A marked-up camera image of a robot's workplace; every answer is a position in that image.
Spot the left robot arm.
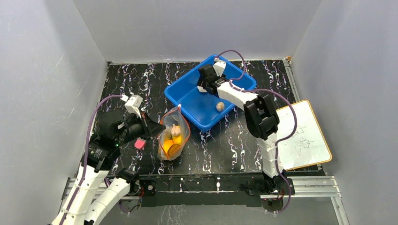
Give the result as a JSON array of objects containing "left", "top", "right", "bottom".
[{"left": 52, "top": 110, "right": 166, "bottom": 225}]

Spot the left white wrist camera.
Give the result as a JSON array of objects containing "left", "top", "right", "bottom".
[{"left": 121, "top": 95, "right": 143, "bottom": 118}]

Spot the clear zip top bag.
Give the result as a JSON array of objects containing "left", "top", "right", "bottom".
[{"left": 158, "top": 104, "right": 191, "bottom": 161}]

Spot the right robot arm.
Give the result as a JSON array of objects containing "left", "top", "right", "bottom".
[{"left": 197, "top": 62, "right": 294, "bottom": 195}]

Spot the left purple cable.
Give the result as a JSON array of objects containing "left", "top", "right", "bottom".
[{"left": 59, "top": 94, "right": 129, "bottom": 225}]

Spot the orange bell pepper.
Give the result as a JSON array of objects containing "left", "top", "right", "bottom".
[{"left": 163, "top": 139, "right": 180, "bottom": 157}]

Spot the white board wooden frame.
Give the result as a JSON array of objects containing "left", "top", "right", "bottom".
[{"left": 278, "top": 100, "right": 332, "bottom": 170}]

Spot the white mushroom piece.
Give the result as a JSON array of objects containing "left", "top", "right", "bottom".
[{"left": 197, "top": 86, "right": 207, "bottom": 93}]

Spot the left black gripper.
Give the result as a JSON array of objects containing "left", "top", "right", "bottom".
[{"left": 115, "top": 110, "right": 167, "bottom": 146}]

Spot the blue plastic bin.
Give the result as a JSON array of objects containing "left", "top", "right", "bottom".
[{"left": 164, "top": 54, "right": 257, "bottom": 132}]

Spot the purple cable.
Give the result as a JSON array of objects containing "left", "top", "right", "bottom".
[
  {"left": 214, "top": 49, "right": 299, "bottom": 214},
  {"left": 59, "top": 94, "right": 129, "bottom": 225}
]

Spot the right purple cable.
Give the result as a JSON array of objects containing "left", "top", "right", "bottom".
[{"left": 214, "top": 49, "right": 299, "bottom": 214}]

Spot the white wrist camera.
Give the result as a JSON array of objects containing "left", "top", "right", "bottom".
[
  {"left": 121, "top": 95, "right": 143, "bottom": 118},
  {"left": 213, "top": 58, "right": 226, "bottom": 77}
]

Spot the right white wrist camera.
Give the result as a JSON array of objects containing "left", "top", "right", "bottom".
[{"left": 213, "top": 58, "right": 226, "bottom": 77}]

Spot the yellow mango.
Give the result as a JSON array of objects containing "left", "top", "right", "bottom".
[{"left": 172, "top": 135, "right": 184, "bottom": 145}]

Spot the pink eraser block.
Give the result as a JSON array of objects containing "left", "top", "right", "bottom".
[{"left": 134, "top": 138, "right": 147, "bottom": 150}]

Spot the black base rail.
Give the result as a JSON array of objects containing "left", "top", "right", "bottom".
[{"left": 108, "top": 169, "right": 296, "bottom": 209}]

